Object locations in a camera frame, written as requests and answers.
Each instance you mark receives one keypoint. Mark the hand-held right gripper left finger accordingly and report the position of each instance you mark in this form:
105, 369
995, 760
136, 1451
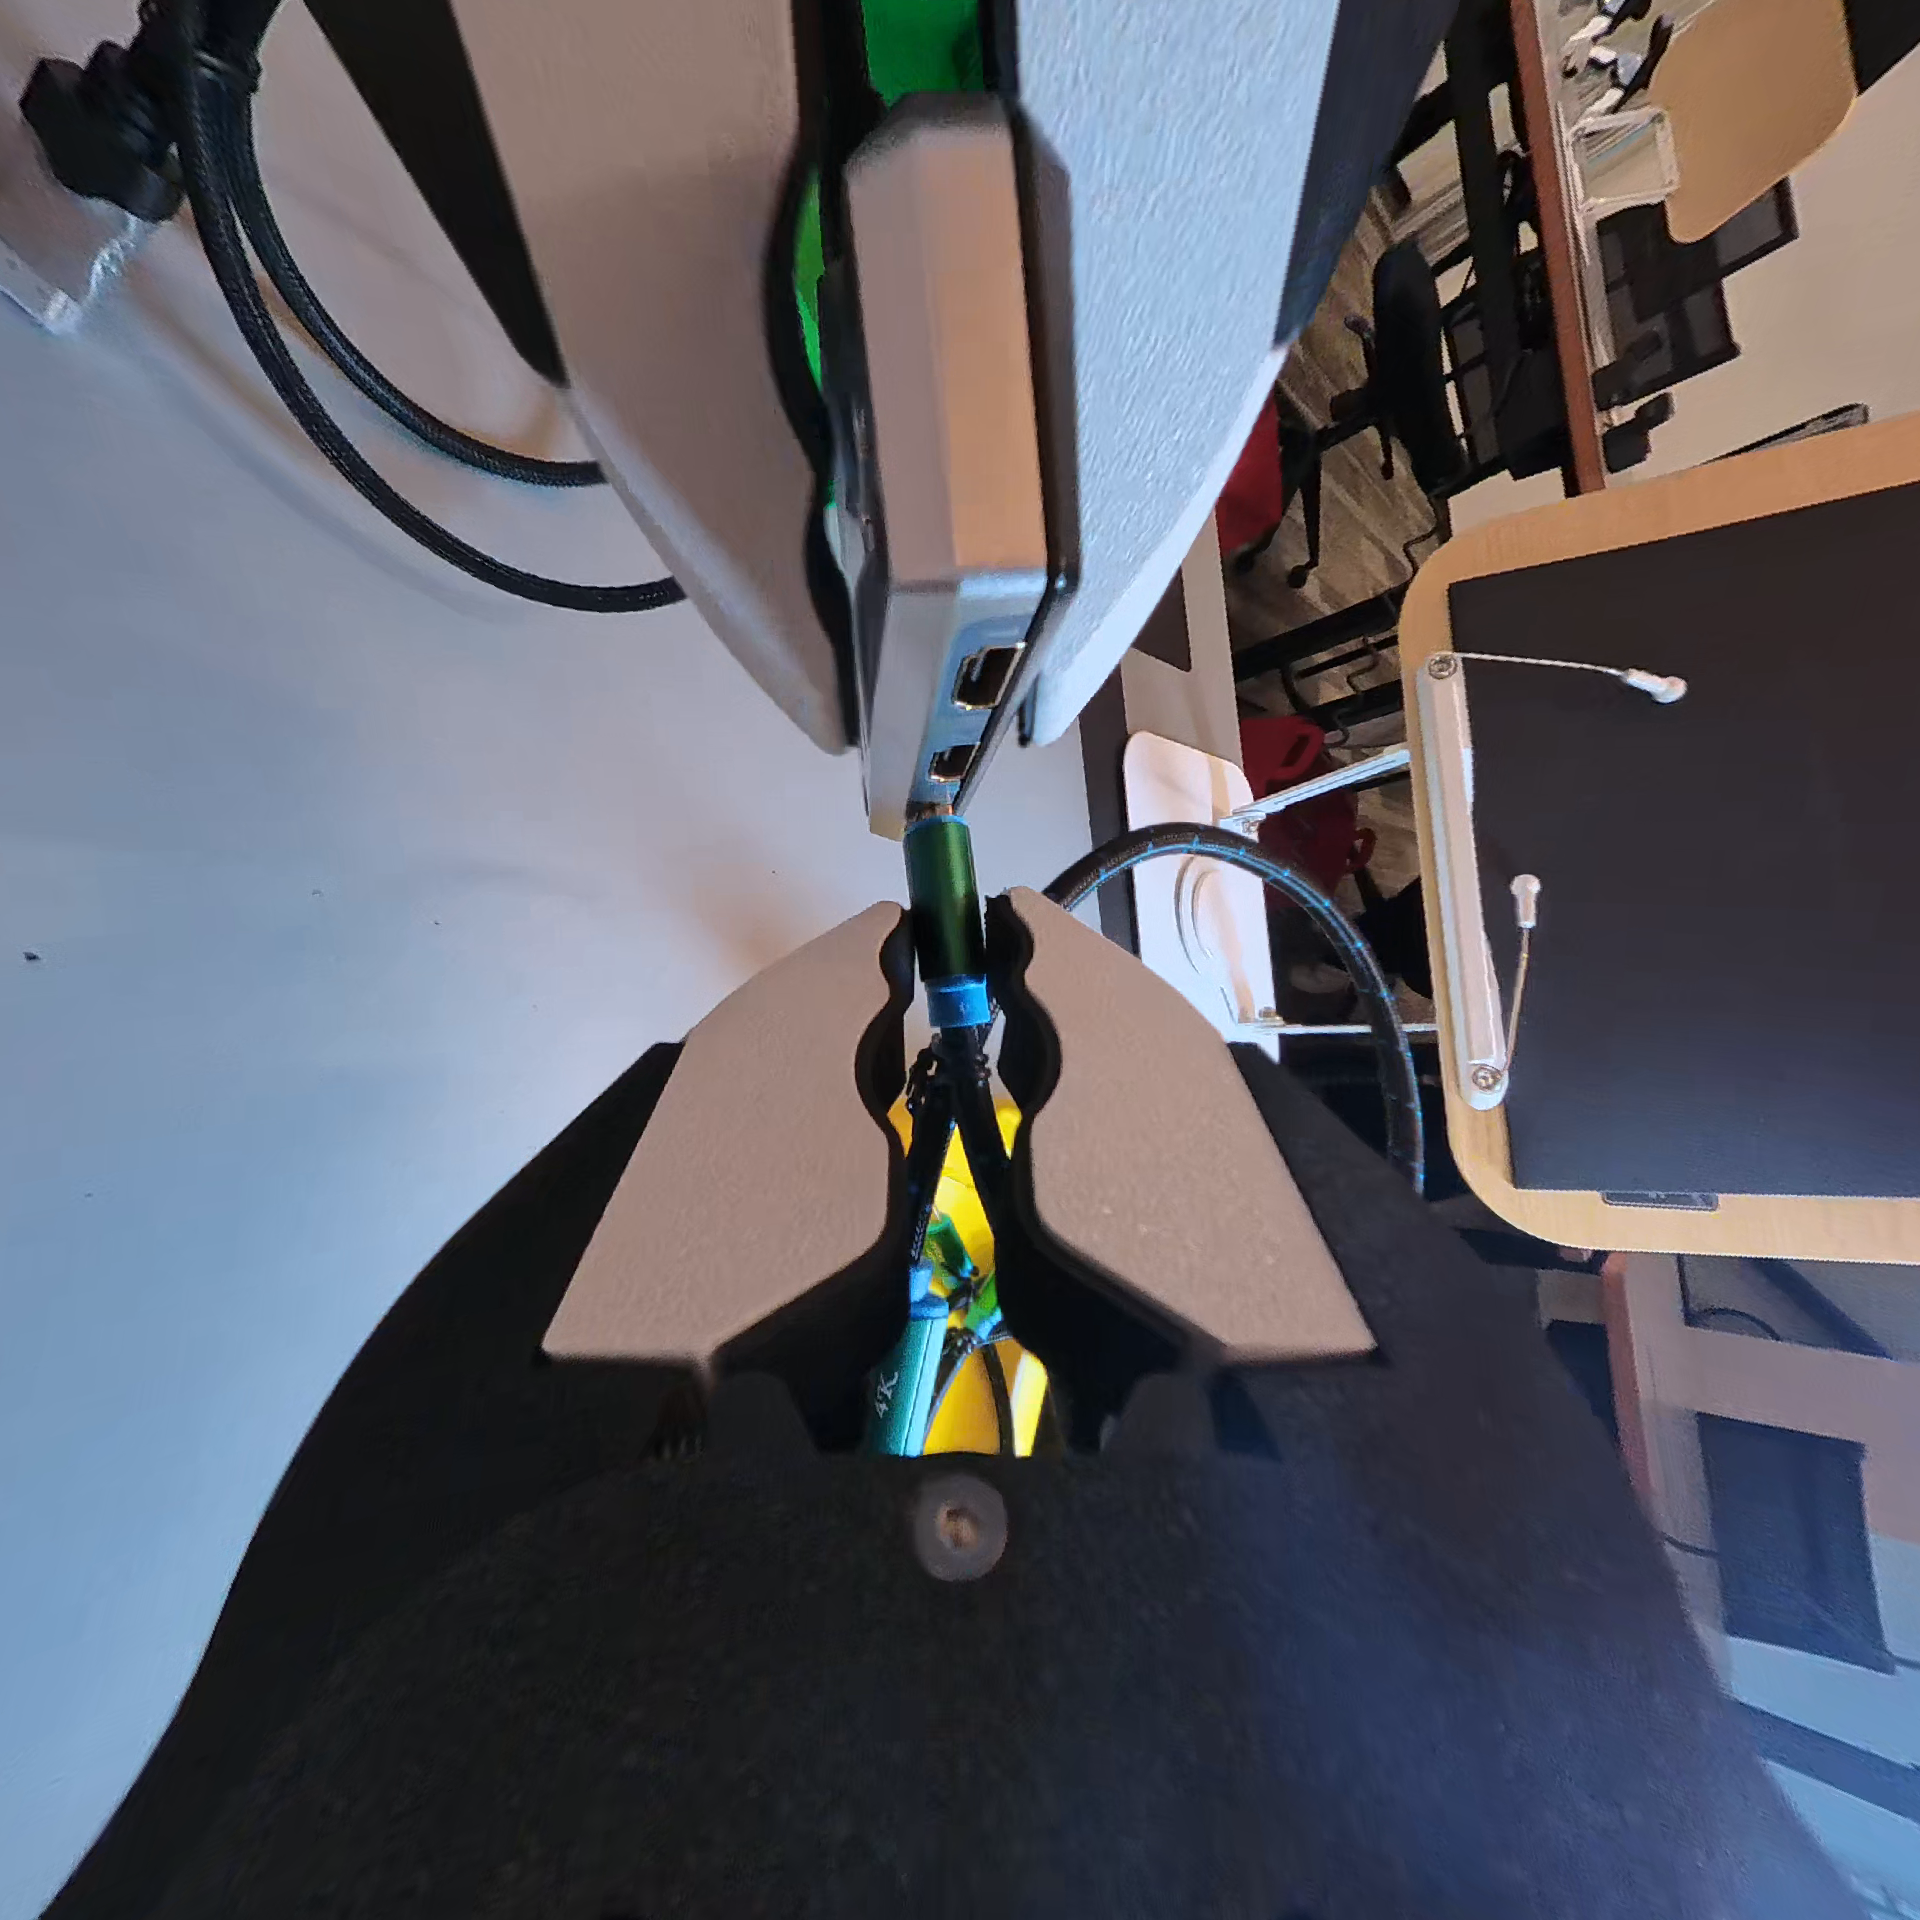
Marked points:
737, 1200

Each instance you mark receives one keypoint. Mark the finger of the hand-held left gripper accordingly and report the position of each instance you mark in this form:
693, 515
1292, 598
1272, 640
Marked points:
690, 363
1187, 300

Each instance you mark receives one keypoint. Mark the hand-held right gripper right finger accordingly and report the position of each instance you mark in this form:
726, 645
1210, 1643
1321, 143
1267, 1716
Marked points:
1187, 1200

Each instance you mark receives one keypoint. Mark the yellow plastic bin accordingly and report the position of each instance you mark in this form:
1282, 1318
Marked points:
977, 1200

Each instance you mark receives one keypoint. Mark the grey hdmi hub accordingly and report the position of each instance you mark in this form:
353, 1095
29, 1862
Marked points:
960, 363

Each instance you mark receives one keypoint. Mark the red bag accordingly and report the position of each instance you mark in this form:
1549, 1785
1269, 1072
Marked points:
1256, 481

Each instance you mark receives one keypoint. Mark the cluttered wooden desk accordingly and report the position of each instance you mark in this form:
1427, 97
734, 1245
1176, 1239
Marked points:
1561, 211

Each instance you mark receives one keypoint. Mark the black office chair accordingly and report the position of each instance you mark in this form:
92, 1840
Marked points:
1394, 392

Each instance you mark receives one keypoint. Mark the green plastic bin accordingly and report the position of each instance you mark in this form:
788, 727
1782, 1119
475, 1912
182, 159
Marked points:
884, 47

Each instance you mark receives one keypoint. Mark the tan cardboard sheet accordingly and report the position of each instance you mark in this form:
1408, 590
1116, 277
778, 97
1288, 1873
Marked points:
1756, 123

